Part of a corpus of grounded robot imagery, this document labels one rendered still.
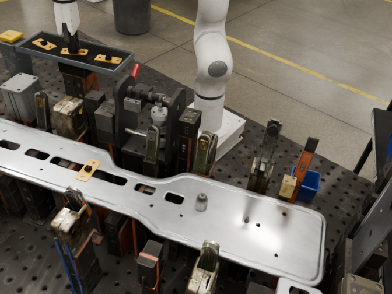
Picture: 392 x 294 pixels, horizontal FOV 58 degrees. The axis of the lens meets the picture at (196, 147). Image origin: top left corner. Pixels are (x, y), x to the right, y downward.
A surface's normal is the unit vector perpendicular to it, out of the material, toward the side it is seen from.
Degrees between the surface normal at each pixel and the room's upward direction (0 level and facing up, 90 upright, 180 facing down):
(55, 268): 0
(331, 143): 0
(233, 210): 0
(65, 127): 90
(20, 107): 90
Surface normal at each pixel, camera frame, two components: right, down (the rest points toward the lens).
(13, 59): -0.33, 0.62
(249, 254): 0.07, -0.73
